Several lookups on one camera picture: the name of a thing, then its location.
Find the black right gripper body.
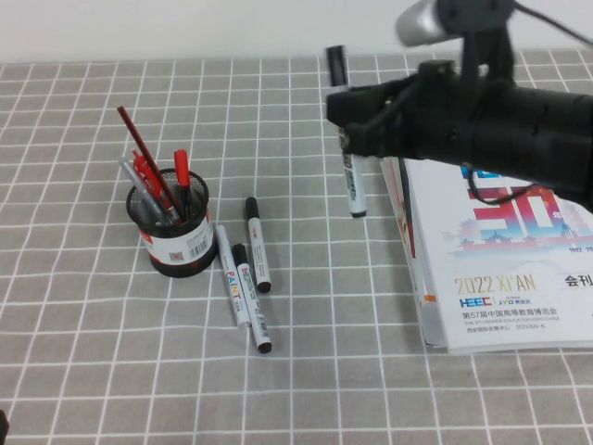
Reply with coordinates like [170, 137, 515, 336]
[393, 59, 478, 164]

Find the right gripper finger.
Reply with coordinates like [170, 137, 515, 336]
[326, 78, 418, 127]
[345, 108, 409, 159]

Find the black-capped white marker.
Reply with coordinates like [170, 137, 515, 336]
[325, 44, 369, 220]
[231, 244, 275, 356]
[245, 197, 272, 294]

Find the red marker pen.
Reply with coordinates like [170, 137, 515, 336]
[173, 148, 194, 220]

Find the red pen with clip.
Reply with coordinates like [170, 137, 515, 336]
[131, 148, 170, 210]

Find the black mesh pen holder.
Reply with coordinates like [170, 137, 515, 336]
[125, 169, 218, 279]

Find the silver gel pen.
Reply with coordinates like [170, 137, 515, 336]
[118, 157, 169, 224]

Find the white booklet with red picture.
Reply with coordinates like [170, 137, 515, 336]
[380, 157, 410, 238]

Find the dark-covered booklet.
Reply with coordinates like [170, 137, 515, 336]
[397, 158, 418, 261]

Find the white HEEC booklet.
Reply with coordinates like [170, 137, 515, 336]
[398, 156, 593, 356]

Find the orange-edged white booklet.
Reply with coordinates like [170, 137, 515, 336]
[387, 159, 448, 350]

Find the white paint marker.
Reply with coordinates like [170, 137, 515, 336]
[215, 224, 251, 328]

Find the dark red pencil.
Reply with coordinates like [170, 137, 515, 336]
[116, 106, 184, 220]

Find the grey checked tablecloth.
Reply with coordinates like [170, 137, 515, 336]
[0, 49, 593, 445]

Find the thin black wire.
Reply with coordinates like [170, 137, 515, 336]
[461, 161, 538, 207]

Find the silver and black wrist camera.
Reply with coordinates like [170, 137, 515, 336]
[395, 0, 518, 85]

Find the black camera cable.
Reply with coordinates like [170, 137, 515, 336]
[512, 0, 593, 46]

